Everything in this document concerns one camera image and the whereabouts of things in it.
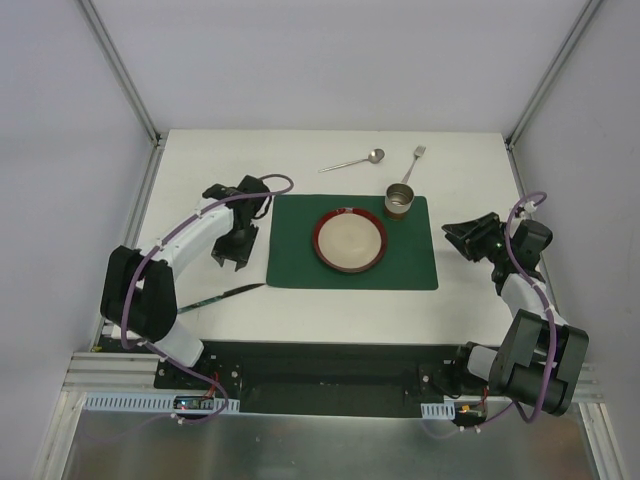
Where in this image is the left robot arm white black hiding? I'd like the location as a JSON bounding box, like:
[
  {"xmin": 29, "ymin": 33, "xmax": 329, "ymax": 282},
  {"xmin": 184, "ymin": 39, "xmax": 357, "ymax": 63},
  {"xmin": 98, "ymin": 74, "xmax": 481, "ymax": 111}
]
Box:
[{"xmin": 100, "ymin": 175, "xmax": 273, "ymax": 389}]

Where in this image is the left white cable duct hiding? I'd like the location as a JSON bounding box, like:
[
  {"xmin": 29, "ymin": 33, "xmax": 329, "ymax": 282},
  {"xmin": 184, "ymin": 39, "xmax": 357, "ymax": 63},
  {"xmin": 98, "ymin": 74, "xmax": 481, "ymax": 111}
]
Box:
[{"xmin": 84, "ymin": 393, "xmax": 240, "ymax": 415}]

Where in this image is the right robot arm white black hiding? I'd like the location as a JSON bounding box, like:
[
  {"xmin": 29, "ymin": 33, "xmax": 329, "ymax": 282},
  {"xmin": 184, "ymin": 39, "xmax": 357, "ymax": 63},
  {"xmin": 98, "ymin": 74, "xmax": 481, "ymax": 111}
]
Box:
[{"xmin": 442, "ymin": 213, "xmax": 589, "ymax": 416}]

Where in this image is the white cable duct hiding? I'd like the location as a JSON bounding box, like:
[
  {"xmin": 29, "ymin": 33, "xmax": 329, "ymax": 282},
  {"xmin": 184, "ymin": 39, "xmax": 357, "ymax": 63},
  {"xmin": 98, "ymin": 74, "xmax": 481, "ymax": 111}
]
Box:
[
  {"xmin": 420, "ymin": 402, "xmax": 456, "ymax": 421},
  {"xmin": 84, "ymin": 393, "xmax": 240, "ymax": 415}
]

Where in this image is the silver spoon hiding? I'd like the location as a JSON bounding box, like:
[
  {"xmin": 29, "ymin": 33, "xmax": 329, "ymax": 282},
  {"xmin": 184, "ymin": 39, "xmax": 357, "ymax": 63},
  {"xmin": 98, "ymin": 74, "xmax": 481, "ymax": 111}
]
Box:
[{"xmin": 319, "ymin": 148, "xmax": 385, "ymax": 173}]

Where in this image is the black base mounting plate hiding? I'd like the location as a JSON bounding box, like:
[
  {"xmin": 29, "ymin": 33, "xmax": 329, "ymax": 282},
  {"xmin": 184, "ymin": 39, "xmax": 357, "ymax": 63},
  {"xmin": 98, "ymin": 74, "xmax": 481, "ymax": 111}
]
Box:
[{"xmin": 154, "ymin": 341, "xmax": 486, "ymax": 418}]

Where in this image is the right aluminium frame post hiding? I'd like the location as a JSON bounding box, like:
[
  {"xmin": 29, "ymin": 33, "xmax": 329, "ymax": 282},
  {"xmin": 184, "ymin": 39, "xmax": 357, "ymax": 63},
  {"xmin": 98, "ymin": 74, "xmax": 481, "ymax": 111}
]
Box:
[{"xmin": 505, "ymin": 0, "xmax": 606, "ymax": 151}]

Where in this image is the aluminium frame post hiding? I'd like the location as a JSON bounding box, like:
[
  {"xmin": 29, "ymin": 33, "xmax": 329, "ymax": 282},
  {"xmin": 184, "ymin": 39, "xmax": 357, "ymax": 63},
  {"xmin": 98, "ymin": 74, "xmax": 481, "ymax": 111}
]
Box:
[
  {"xmin": 505, "ymin": 0, "xmax": 606, "ymax": 151},
  {"xmin": 75, "ymin": 0, "xmax": 163, "ymax": 147}
]

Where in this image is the dark green placemat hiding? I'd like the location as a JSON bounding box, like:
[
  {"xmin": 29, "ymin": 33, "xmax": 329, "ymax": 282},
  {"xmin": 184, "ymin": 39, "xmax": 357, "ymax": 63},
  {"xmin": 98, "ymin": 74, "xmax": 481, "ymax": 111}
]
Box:
[{"xmin": 266, "ymin": 195, "xmax": 438, "ymax": 291}]

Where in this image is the front aluminium rail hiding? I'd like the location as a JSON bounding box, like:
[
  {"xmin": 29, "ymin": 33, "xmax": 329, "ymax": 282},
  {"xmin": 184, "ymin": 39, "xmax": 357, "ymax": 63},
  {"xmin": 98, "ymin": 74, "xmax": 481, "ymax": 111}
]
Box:
[{"xmin": 62, "ymin": 352, "xmax": 605, "ymax": 403}]

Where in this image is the black knife green handle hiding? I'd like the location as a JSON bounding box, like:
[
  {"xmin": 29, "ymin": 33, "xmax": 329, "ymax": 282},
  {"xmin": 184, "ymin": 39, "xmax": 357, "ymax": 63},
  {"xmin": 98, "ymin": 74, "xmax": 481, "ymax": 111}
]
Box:
[{"xmin": 177, "ymin": 283, "xmax": 266, "ymax": 315}]

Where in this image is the red rimmed beige plate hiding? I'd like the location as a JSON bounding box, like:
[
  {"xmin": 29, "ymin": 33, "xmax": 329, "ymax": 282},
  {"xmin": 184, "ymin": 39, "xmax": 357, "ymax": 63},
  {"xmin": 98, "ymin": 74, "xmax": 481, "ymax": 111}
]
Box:
[{"xmin": 312, "ymin": 207, "xmax": 388, "ymax": 274}]

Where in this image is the right white cable duct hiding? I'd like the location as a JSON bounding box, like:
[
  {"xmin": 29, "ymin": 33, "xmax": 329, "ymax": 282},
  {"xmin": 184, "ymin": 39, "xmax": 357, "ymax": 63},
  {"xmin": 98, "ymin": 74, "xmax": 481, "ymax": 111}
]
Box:
[{"xmin": 420, "ymin": 402, "xmax": 456, "ymax": 421}]

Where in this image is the steel cup brown base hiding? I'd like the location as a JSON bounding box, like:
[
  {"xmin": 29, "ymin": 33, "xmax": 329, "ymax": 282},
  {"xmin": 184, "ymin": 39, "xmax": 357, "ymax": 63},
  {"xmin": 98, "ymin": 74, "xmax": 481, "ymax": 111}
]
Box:
[{"xmin": 384, "ymin": 183, "xmax": 415, "ymax": 220}]

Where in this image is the silver fork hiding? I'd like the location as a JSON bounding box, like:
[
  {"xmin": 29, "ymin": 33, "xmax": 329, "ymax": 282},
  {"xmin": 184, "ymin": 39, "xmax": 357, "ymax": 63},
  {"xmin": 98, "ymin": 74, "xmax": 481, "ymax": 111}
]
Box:
[{"xmin": 401, "ymin": 145, "xmax": 426, "ymax": 184}]

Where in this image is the left aluminium frame post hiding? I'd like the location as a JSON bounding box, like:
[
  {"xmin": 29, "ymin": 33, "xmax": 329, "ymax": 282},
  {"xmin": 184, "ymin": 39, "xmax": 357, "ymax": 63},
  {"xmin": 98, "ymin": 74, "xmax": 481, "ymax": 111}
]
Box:
[{"xmin": 75, "ymin": 0, "xmax": 163, "ymax": 147}]

